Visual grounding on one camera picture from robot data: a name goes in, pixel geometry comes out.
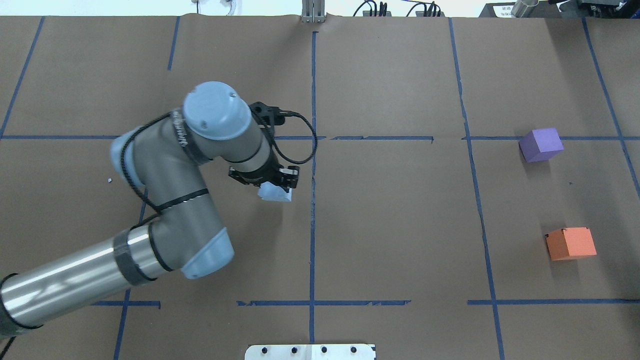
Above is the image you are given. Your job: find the light blue foam block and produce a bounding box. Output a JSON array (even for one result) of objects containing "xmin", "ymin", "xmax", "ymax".
[{"xmin": 257, "ymin": 182, "xmax": 293, "ymax": 203}]

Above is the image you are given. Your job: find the grey aluminium post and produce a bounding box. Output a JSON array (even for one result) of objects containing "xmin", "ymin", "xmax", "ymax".
[{"xmin": 301, "ymin": 0, "xmax": 327, "ymax": 24}]

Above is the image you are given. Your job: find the black equipment with label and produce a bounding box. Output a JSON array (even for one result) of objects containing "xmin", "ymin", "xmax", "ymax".
[{"xmin": 478, "ymin": 0, "xmax": 640, "ymax": 19}]

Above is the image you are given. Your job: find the right black cable bundle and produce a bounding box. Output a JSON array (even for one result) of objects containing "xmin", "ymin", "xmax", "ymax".
[{"xmin": 406, "ymin": 1, "xmax": 446, "ymax": 18}]

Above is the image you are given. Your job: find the silver metal cylinder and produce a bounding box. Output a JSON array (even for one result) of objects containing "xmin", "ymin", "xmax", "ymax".
[{"xmin": 510, "ymin": 0, "xmax": 540, "ymax": 18}]

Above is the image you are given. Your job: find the left black cable bundle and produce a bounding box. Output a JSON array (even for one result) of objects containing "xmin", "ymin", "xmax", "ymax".
[{"xmin": 353, "ymin": 1, "xmax": 390, "ymax": 18}]

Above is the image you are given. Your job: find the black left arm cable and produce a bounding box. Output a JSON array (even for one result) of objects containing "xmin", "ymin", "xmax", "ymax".
[{"xmin": 269, "ymin": 111, "xmax": 318, "ymax": 165}]

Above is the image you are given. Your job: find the orange foam block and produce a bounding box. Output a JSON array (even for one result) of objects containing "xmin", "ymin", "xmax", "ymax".
[{"xmin": 544, "ymin": 227, "xmax": 597, "ymax": 261}]

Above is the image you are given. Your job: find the white cable at back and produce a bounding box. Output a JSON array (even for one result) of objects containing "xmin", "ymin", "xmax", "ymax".
[{"xmin": 195, "ymin": 0, "xmax": 239, "ymax": 16}]

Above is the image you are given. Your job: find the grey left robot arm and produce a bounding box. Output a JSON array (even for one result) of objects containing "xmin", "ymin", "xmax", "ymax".
[{"xmin": 1, "ymin": 80, "xmax": 304, "ymax": 339}]

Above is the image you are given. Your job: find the white metal mounting plate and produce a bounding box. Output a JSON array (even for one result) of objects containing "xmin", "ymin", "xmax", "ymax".
[{"xmin": 244, "ymin": 343, "xmax": 378, "ymax": 360}]

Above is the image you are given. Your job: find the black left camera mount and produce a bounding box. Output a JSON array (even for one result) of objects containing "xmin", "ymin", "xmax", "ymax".
[{"xmin": 249, "ymin": 101, "xmax": 286, "ymax": 130}]

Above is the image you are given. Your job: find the purple foam block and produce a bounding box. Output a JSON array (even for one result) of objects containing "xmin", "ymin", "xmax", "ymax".
[{"xmin": 518, "ymin": 127, "xmax": 565, "ymax": 163}]

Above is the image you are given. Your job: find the brown paper table cover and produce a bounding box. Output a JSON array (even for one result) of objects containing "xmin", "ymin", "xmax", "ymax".
[{"xmin": 1, "ymin": 14, "xmax": 639, "ymax": 360}]

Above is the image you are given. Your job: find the black cable bundle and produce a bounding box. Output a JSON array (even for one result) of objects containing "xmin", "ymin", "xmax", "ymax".
[
  {"xmin": 353, "ymin": 1, "xmax": 390, "ymax": 18},
  {"xmin": 406, "ymin": 1, "xmax": 446, "ymax": 18}
]

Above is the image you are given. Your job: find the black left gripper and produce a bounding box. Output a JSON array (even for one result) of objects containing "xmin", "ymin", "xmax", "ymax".
[{"xmin": 228, "ymin": 160, "xmax": 300, "ymax": 193}]

